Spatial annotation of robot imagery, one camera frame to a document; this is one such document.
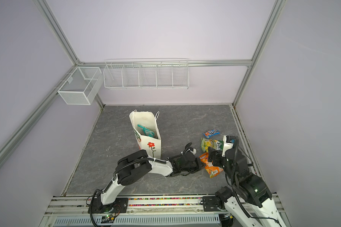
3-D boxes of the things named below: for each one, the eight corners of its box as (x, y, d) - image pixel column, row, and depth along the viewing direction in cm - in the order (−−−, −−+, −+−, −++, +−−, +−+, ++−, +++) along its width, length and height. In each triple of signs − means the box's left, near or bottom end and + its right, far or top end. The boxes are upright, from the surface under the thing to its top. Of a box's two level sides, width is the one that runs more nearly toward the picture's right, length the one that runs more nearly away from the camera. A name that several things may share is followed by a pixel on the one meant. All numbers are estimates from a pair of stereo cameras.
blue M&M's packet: (206, 139, 102) (207, 136, 100) (203, 134, 105) (204, 132, 102) (218, 134, 105) (219, 131, 102) (215, 130, 107) (216, 127, 105)
